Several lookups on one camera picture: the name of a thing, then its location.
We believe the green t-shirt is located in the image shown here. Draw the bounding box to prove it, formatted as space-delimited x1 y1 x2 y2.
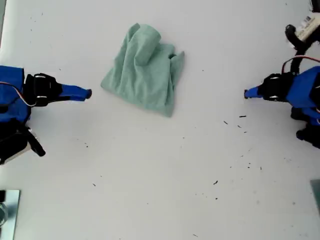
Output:
100 22 186 118

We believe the red white servo wire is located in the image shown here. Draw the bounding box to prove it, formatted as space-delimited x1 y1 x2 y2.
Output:
281 55 320 75
0 81 37 108

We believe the black camera stalk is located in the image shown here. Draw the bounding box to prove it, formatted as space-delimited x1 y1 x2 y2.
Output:
284 23 315 76
26 127 47 158

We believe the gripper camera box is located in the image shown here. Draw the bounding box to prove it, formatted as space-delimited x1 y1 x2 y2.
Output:
294 14 320 41
0 124 35 166

